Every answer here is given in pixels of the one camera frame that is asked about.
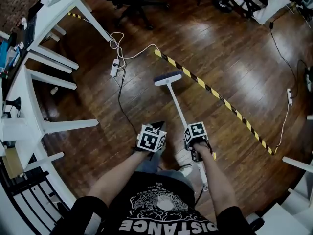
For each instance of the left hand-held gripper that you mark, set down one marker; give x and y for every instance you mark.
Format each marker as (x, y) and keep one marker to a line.
(150, 139)

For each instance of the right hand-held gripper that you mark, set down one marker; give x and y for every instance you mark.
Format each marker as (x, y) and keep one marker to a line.
(195, 131)

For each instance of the white broom with grey bristles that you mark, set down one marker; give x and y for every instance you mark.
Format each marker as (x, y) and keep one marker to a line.
(167, 81)

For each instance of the person's left forearm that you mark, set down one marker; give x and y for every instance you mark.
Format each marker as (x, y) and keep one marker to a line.
(115, 177)

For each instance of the person's right forearm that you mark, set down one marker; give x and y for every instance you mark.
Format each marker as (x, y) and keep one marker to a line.
(217, 182)

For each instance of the blue jeans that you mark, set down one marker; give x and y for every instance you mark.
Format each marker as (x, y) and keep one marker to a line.
(151, 165)

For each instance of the white sneaker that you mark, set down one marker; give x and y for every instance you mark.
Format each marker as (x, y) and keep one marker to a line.
(185, 170)

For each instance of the black printed t-shirt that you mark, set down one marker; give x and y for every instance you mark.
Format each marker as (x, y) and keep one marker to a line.
(161, 204)

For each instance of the white power strip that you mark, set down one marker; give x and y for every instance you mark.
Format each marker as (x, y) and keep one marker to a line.
(114, 70)
(289, 97)

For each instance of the small white bottle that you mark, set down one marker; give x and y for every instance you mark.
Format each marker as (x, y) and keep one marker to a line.
(54, 90)

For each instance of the white desk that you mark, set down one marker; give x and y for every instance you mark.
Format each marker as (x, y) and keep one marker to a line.
(24, 131)
(58, 13)

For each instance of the black stair railing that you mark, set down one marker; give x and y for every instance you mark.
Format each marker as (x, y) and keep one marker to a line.
(27, 188)

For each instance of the brown cardboard box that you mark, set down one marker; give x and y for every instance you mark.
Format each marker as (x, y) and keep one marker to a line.
(14, 161)

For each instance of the short yellow black floor tape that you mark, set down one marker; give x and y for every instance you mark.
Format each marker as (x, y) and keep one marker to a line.
(75, 15)

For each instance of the black keyboard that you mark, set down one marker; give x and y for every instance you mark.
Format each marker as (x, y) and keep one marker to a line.
(30, 30)

